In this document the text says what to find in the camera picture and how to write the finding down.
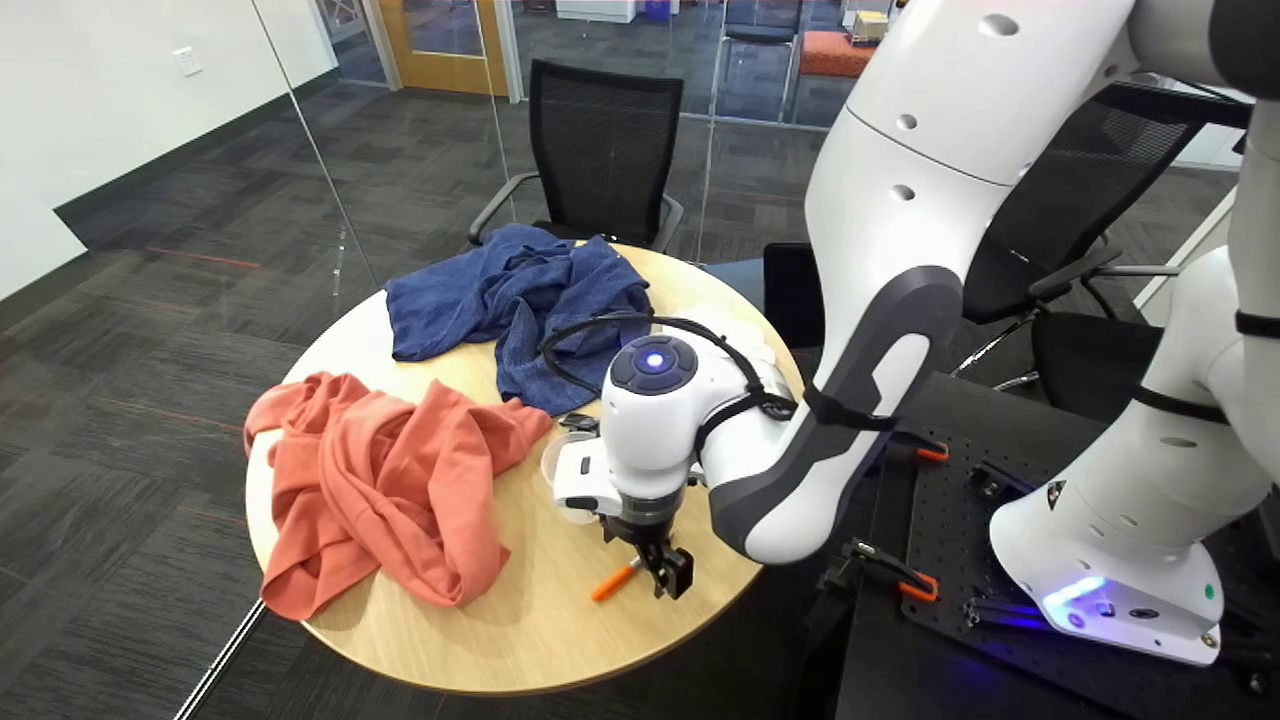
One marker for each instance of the wooden glass door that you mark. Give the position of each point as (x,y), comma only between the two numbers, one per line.
(394,40)

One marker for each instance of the black robot stand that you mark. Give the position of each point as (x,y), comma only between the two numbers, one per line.
(963,534)

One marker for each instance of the orange bench seat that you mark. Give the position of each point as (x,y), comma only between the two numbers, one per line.
(832,52)

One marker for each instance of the black upholstered chair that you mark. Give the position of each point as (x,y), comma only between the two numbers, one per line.
(1107,361)

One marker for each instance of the small black binder clip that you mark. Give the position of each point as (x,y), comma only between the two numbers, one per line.
(582,421)

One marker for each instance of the orange and grey marker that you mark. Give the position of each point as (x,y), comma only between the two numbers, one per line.
(614,586)

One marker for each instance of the orange cloth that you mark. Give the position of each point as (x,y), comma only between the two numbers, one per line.
(373,494)

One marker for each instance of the black armrest office chair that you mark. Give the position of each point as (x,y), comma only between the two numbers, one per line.
(1065,203)

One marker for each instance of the blue cloth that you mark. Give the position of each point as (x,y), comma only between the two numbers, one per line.
(534,293)

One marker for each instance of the black mesh office chair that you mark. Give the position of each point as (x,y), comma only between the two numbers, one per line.
(601,147)

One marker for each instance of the orange black clamp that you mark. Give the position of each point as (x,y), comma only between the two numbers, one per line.
(920,450)
(897,580)

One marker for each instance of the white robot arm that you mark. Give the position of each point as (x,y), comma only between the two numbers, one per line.
(933,132)

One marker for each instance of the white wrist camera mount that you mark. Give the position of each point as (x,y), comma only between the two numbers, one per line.
(582,473)

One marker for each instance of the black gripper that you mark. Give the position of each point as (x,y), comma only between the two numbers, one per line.
(642,534)

